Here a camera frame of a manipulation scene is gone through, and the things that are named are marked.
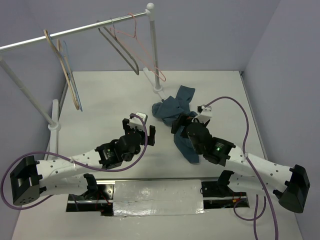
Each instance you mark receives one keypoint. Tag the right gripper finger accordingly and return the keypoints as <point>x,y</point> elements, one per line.
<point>177,124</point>
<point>199,109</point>

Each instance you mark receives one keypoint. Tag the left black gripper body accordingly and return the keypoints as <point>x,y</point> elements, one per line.
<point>142,133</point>

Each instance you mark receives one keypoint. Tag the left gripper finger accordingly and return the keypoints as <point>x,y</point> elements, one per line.
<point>151,136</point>
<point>126,124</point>

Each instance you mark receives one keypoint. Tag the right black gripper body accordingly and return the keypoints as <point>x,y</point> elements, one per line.
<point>197,149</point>

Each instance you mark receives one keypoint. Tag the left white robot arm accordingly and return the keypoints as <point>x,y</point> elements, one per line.
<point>32,179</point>

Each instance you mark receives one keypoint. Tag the grey plastic hanger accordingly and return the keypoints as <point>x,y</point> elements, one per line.
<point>111,37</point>

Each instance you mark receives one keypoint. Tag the wooden hanger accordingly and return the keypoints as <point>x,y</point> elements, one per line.
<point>65,70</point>

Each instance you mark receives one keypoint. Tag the white clothes rack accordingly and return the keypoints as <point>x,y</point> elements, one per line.
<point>62,55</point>

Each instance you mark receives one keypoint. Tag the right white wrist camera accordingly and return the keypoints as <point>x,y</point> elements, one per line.
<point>205,115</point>

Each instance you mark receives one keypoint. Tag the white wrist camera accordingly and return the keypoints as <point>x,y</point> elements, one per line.
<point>138,118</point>
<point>205,115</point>

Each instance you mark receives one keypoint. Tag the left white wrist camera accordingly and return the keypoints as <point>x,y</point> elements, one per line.
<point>138,118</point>

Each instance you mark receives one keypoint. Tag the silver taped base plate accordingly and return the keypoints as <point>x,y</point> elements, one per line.
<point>144,198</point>

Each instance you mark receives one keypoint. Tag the pink wire hanger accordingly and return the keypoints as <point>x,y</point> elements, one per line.
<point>151,64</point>

